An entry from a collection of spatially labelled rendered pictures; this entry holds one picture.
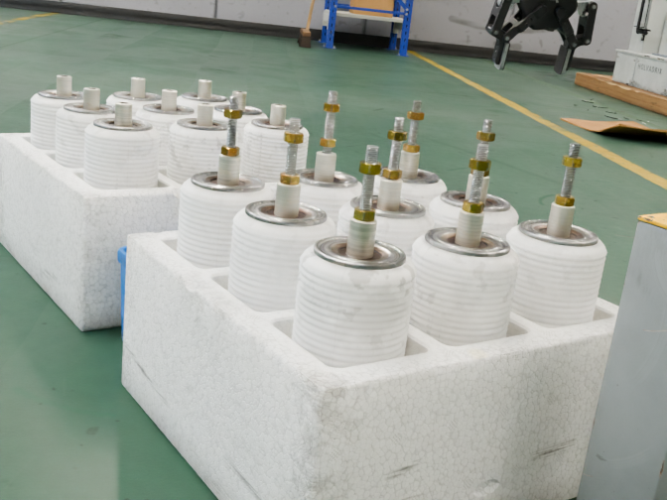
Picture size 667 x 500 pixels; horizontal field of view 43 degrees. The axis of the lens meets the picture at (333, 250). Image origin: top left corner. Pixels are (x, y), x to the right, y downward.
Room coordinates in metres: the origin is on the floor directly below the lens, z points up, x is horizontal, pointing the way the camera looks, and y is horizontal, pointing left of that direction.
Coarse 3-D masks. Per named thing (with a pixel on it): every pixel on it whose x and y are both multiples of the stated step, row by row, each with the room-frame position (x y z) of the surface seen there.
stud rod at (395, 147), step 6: (396, 120) 0.83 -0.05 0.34; (402, 120) 0.83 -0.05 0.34; (396, 126) 0.83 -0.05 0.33; (402, 126) 0.83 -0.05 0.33; (396, 144) 0.83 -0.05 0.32; (396, 150) 0.83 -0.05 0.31; (390, 156) 0.83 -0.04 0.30; (396, 156) 0.83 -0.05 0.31; (390, 162) 0.83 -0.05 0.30; (396, 162) 0.83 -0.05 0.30; (390, 168) 0.83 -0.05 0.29; (396, 168) 0.83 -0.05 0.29; (396, 180) 0.83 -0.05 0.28
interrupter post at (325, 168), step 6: (318, 156) 0.92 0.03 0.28; (324, 156) 0.92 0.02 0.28; (330, 156) 0.92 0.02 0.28; (318, 162) 0.92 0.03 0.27; (324, 162) 0.92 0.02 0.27; (330, 162) 0.92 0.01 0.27; (318, 168) 0.92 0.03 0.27; (324, 168) 0.92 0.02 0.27; (330, 168) 0.92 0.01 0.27; (318, 174) 0.92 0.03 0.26; (324, 174) 0.92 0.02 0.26; (330, 174) 0.92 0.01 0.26; (318, 180) 0.92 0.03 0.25; (324, 180) 0.92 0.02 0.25; (330, 180) 0.92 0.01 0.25
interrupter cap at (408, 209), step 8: (352, 200) 0.83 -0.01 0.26; (376, 200) 0.85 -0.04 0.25; (400, 200) 0.85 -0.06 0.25; (408, 200) 0.86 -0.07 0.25; (376, 208) 0.82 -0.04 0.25; (400, 208) 0.83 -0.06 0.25; (408, 208) 0.83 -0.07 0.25; (416, 208) 0.83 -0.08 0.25; (424, 208) 0.83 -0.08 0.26; (384, 216) 0.79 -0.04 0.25; (392, 216) 0.79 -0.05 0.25; (400, 216) 0.79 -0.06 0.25; (408, 216) 0.80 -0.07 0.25; (416, 216) 0.80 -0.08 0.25
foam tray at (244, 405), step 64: (128, 256) 0.87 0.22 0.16; (128, 320) 0.86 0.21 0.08; (192, 320) 0.74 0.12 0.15; (256, 320) 0.67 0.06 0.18; (512, 320) 0.75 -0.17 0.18; (128, 384) 0.86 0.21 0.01; (192, 384) 0.73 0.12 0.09; (256, 384) 0.63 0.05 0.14; (320, 384) 0.57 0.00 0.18; (384, 384) 0.59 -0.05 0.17; (448, 384) 0.63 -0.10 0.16; (512, 384) 0.67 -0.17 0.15; (576, 384) 0.72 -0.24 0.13; (192, 448) 0.72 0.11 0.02; (256, 448) 0.63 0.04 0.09; (320, 448) 0.56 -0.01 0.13; (384, 448) 0.60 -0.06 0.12; (448, 448) 0.64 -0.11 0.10; (512, 448) 0.68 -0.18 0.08; (576, 448) 0.74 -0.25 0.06
